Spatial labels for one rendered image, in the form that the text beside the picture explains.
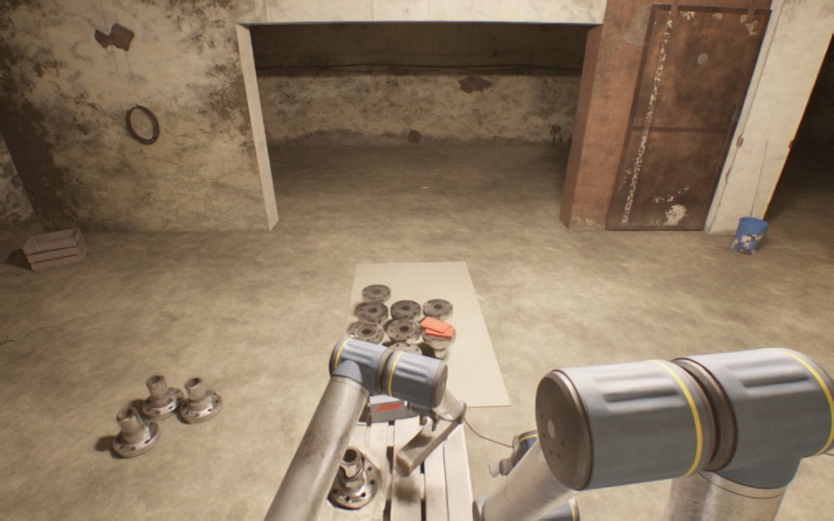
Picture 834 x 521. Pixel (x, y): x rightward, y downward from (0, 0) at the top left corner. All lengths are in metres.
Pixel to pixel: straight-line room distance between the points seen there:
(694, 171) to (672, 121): 0.77
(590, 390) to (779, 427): 0.24
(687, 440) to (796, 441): 0.15
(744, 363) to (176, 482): 2.74
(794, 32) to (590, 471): 6.10
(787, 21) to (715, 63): 0.78
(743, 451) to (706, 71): 5.52
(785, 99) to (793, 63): 0.40
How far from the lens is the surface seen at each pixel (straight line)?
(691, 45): 5.84
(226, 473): 2.83
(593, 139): 5.55
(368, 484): 2.36
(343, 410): 1.30
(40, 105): 6.71
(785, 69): 6.43
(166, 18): 5.67
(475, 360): 3.27
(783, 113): 6.57
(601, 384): 0.56
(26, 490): 3.36
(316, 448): 1.28
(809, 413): 0.70
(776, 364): 0.71
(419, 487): 2.40
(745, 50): 6.23
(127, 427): 3.09
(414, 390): 1.28
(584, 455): 0.53
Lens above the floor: 2.16
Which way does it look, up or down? 28 degrees down
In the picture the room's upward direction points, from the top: straight up
